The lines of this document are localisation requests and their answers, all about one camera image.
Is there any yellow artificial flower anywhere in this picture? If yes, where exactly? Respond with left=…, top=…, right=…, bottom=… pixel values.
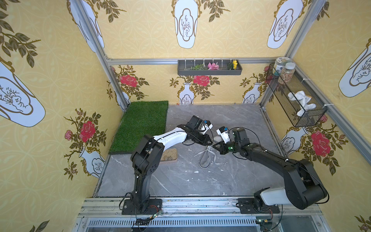
left=232, top=60, right=238, bottom=70

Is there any white shoelace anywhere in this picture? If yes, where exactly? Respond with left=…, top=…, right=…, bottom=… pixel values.
left=196, top=146, right=221, bottom=169

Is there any white plush toy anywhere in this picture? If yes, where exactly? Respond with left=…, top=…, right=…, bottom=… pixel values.
left=288, top=91, right=316, bottom=117

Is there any black wire basket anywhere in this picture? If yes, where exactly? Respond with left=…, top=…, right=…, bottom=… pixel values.
left=266, top=64, right=327, bottom=127

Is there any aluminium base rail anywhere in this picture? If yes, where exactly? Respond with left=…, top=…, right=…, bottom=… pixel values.
left=72, top=196, right=331, bottom=232

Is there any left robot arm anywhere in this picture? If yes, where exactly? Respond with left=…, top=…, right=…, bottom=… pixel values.
left=119, top=116, right=213, bottom=215

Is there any glass jar white lid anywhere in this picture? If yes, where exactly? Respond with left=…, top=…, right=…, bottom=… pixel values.
left=278, top=62, right=296, bottom=85

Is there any grey canvas sneaker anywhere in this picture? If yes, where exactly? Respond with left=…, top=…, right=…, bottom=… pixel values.
left=198, top=135, right=222, bottom=169

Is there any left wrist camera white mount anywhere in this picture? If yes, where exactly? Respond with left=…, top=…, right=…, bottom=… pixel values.
left=200, top=120, right=213, bottom=134

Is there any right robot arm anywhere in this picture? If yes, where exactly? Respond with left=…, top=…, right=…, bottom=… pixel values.
left=213, top=127, right=330, bottom=210

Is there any green artificial grass mat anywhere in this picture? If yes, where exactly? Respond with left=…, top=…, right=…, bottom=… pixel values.
left=109, top=101, right=169, bottom=155

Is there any pink artificial flower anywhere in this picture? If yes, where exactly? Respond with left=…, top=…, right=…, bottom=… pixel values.
left=207, top=63, right=219, bottom=71

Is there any patterned jar behind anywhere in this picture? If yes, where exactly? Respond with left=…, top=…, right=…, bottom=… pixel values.
left=273, top=57, right=291, bottom=76

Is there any grey wall planter shelf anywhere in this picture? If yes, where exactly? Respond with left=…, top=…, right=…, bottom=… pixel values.
left=177, top=59, right=243, bottom=76

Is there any green artificial plant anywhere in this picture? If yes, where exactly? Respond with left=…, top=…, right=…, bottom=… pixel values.
left=187, top=64, right=205, bottom=71

